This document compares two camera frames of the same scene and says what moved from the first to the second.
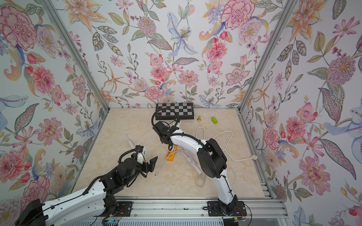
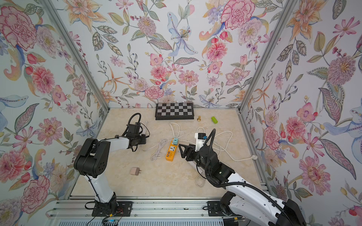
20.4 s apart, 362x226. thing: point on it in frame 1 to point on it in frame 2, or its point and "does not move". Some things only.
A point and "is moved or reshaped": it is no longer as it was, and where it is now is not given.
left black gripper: (148, 168) to (143, 138)
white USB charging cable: (166, 159) to (159, 154)
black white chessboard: (172, 111) does not move
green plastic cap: (215, 120) does not move
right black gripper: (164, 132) to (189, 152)
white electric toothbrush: (131, 143) is moved or reshaped
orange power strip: (171, 157) does not move
